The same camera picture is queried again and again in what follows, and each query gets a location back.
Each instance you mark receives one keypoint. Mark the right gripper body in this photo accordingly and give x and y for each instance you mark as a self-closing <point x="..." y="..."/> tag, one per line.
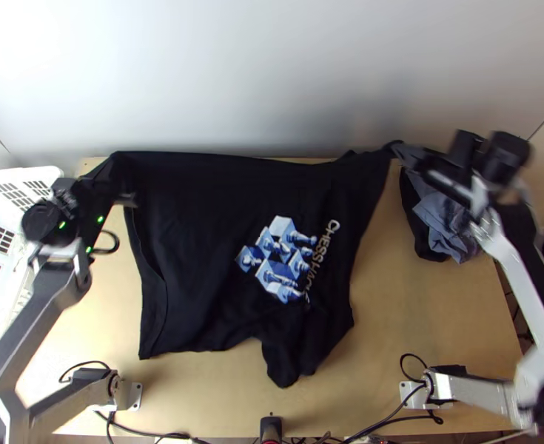
<point x="447" y="178"/>

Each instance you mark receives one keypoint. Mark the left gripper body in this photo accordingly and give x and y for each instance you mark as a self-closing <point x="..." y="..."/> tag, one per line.
<point x="107" y="189"/>

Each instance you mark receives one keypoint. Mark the black printed t-shirt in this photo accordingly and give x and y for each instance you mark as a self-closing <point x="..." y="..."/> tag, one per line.
<point x="197" y="240"/>

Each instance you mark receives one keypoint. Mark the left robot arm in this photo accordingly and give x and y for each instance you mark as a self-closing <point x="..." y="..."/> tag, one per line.
<point x="45" y="296"/>

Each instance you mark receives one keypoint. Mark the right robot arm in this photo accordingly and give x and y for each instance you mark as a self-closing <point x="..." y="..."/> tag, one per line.
<point x="526" y="286"/>

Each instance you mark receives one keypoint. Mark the heap of clothes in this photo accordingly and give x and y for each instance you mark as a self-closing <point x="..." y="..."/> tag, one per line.
<point x="438" y="217"/>

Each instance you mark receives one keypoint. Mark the white laundry basket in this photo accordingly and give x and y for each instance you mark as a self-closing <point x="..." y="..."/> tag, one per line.
<point x="3" y="194"/>

